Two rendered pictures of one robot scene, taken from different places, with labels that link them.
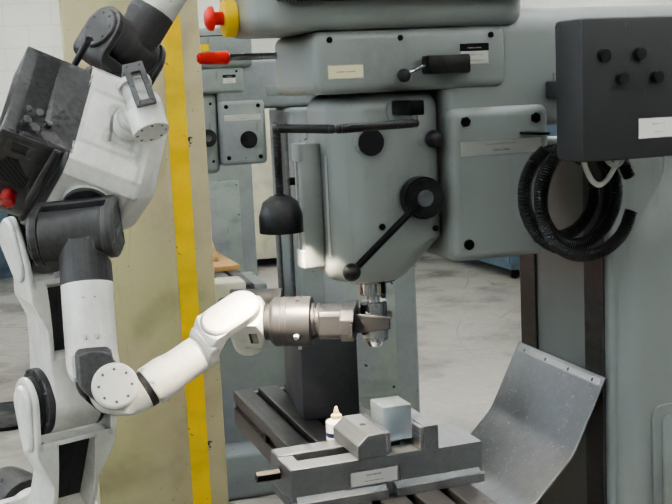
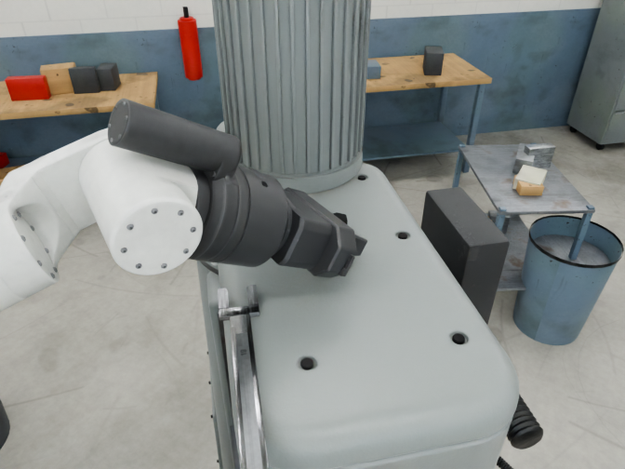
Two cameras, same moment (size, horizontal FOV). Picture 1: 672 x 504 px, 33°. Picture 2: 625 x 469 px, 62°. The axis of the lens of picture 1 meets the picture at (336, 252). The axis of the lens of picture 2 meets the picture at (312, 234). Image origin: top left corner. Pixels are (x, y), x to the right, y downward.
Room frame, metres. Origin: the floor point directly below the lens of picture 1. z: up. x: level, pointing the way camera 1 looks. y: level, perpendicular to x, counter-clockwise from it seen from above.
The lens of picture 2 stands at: (1.92, 0.39, 2.24)
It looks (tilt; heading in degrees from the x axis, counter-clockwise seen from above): 35 degrees down; 276
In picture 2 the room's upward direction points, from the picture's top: straight up
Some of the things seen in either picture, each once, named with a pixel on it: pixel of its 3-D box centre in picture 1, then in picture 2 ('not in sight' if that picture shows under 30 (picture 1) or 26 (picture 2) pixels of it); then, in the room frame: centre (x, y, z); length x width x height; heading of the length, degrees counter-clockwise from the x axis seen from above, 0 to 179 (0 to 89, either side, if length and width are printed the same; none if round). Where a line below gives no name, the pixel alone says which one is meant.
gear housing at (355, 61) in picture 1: (387, 61); not in sight; (1.95, -0.10, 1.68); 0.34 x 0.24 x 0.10; 108
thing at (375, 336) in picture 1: (374, 322); not in sight; (1.94, -0.06, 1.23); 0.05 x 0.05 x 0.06
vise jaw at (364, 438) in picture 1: (361, 435); not in sight; (1.86, -0.03, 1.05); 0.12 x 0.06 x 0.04; 19
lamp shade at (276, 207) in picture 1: (280, 213); not in sight; (1.82, 0.09, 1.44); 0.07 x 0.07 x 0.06
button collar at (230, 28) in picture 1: (228, 18); not in sight; (1.87, 0.16, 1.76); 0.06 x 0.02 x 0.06; 18
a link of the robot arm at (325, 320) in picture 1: (322, 322); not in sight; (1.95, 0.03, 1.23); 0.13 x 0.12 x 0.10; 173
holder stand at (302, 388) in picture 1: (319, 359); not in sight; (2.38, 0.05, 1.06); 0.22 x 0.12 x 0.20; 11
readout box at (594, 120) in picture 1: (627, 88); (458, 257); (1.72, -0.45, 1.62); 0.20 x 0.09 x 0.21; 108
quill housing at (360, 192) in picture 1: (371, 185); not in sight; (1.94, -0.07, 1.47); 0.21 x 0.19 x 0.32; 18
